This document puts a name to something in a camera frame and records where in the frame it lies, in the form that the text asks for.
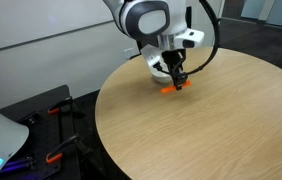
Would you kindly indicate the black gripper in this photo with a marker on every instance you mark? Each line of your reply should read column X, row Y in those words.
column 171, row 56

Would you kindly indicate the orange highlighter marker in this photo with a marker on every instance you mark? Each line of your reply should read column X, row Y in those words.
column 169, row 89

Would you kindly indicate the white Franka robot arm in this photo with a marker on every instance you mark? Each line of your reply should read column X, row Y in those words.
column 147, row 18

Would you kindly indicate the white bowl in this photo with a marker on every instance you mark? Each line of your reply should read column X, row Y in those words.
column 161, row 77

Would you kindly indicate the black perforated mounting board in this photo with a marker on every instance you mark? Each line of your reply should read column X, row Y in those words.
column 47, row 133

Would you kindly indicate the black purple-lit bar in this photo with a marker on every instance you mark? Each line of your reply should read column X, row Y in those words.
column 19, row 164

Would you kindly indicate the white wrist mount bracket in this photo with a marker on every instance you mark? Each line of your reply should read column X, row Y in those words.
column 150, row 56

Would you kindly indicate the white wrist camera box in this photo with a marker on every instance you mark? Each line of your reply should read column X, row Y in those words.
column 190, row 38

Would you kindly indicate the white wall outlet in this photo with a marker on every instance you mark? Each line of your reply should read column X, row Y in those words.
column 129, row 53

